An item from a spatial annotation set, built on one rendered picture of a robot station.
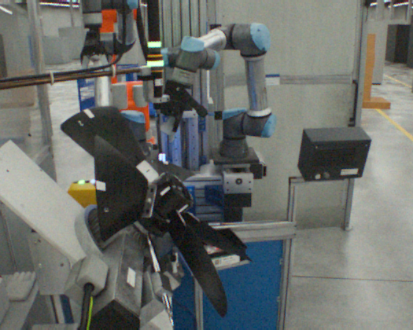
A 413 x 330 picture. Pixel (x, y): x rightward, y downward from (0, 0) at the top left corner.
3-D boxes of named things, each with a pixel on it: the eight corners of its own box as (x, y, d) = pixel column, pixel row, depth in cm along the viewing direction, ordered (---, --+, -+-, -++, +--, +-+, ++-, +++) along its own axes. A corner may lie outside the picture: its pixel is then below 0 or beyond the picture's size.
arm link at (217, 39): (218, 21, 180) (154, 45, 144) (240, 21, 174) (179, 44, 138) (220, 46, 185) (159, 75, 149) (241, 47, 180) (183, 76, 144)
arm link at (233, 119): (229, 130, 208) (229, 104, 203) (252, 133, 201) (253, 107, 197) (218, 136, 198) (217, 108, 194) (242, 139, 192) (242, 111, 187)
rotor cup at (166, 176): (164, 244, 110) (200, 214, 108) (127, 210, 105) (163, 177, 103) (164, 221, 123) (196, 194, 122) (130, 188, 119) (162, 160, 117)
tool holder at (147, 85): (147, 104, 107) (145, 67, 104) (134, 101, 113) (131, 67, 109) (175, 100, 113) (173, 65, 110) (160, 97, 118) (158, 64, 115)
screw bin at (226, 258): (192, 274, 144) (191, 258, 141) (178, 252, 158) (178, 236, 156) (247, 262, 150) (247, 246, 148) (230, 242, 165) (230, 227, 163)
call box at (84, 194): (70, 214, 156) (66, 190, 152) (75, 204, 165) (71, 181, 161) (110, 213, 157) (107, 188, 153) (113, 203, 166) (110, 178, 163)
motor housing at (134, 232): (134, 295, 110) (169, 267, 108) (72, 242, 102) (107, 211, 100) (138, 252, 131) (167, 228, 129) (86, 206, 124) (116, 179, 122)
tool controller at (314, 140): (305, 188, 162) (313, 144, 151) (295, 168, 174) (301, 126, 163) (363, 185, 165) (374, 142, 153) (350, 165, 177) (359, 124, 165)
